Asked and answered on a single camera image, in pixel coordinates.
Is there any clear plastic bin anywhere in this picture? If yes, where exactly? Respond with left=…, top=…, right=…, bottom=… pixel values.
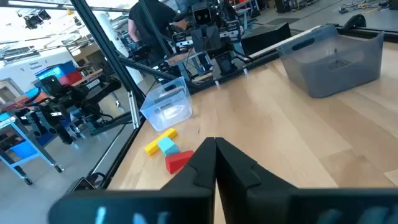
left=139, top=76, right=193, bottom=131

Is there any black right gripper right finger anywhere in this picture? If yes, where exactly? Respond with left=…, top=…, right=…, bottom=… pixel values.
left=216, top=137, right=398, bottom=224

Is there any blue metal cart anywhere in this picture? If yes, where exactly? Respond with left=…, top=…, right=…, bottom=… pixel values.
left=0, top=111, right=65, bottom=186

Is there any person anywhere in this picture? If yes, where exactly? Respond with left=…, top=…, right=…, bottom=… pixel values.
left=127, top=0, right=190, bottom=63

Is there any long yellow wooden block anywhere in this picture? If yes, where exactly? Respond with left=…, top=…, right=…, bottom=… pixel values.
left=144, top=128, right=178, bottom=156

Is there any black frame clamp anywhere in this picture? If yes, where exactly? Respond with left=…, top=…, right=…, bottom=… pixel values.
left=341, top=14, right=367, bottom=30

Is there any red wooden block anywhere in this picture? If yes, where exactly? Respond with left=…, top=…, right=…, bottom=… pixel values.
left=164, top=150, right=195, bottom=174

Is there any silver aluminium bracket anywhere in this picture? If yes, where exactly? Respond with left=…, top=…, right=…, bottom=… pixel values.
left=127, top=90, right=141, bottom=129

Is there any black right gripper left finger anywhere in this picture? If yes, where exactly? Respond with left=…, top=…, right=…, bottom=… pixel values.
left=48, top=136, right=218, bottom=224

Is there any dark grey plastic bin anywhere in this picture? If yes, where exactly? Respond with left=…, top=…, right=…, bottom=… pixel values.
left=276, top=24, right=385, bottom=99

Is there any black box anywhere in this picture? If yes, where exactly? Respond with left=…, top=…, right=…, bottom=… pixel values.
left=241, top=22, right=292, bottom=57

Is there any blue storage crate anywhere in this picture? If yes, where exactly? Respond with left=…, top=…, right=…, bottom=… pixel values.
left=35, top=60, right=77, bottom=82

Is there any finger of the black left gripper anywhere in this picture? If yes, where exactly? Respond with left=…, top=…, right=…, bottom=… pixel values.
left=192, top=27, right=208, bottom=52
left=206, top=26, right=222, bottom=52

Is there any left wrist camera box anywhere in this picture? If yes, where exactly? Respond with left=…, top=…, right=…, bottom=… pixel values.
left=192, top=7, right=213, bottom=26

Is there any teal wooden block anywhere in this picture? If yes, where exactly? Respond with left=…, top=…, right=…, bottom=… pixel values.
left=157, top=136, right=180, bottom=157

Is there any red storage crate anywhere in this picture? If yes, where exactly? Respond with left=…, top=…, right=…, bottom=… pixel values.
left=58, top=70, right=83, bottom=86

